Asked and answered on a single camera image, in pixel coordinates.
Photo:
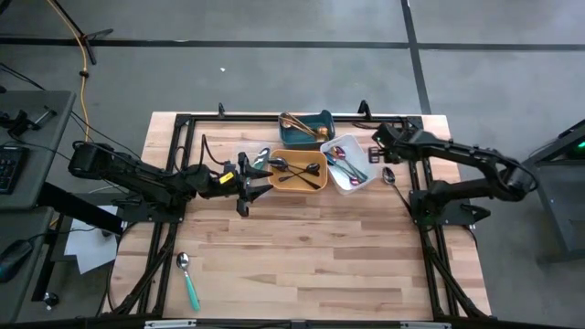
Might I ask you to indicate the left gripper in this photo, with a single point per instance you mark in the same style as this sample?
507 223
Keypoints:
230 183

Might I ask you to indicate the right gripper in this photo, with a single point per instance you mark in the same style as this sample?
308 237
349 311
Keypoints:
390 141

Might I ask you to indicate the white plastic bin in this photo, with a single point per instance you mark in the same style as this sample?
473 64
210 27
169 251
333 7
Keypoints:
361 148

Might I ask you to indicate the orange plastic bin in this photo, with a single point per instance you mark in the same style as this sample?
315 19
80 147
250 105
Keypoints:
297 157

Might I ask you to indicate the teal plastic bin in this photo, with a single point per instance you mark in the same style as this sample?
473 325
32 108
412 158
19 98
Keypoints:
326 119

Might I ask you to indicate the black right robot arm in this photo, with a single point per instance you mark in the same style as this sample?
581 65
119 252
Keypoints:
480 160

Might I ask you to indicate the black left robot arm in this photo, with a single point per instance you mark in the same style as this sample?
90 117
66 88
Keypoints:
137 176

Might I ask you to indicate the yellow tape tag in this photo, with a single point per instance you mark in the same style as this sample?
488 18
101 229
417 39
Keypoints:
226 178

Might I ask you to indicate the clear plastic bin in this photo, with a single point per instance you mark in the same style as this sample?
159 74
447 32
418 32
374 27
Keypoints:
242 148

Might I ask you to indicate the black equipment cart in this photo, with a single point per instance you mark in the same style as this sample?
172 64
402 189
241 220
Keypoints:
555 151

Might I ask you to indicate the white paper sheets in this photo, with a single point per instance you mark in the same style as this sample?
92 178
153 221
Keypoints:
91 251

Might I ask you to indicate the black support beam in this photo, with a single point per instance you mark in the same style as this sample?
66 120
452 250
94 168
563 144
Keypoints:
73 208

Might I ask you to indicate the black tripod stand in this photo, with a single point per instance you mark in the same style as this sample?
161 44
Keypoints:
98 34

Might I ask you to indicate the black round caster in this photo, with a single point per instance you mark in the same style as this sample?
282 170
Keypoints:
50 299

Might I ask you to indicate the grey side desk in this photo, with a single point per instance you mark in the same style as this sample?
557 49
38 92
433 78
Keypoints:
23 297
27 114

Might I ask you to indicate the black desk clamp tool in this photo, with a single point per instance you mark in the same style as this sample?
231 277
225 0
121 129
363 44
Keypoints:
20 122

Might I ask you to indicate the black backlit keyboard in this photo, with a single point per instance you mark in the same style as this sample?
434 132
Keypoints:
11 169

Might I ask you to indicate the black computer mouse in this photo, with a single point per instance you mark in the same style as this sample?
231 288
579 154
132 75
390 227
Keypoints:
13 258

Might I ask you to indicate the black clamp bracket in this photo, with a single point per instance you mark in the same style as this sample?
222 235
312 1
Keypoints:
220 110
364 109

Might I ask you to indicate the black aluminium rig frame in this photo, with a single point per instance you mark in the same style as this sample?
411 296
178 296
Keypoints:
274 119

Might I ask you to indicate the silver bracket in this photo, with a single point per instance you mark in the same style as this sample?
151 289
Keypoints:
425 325
169 324

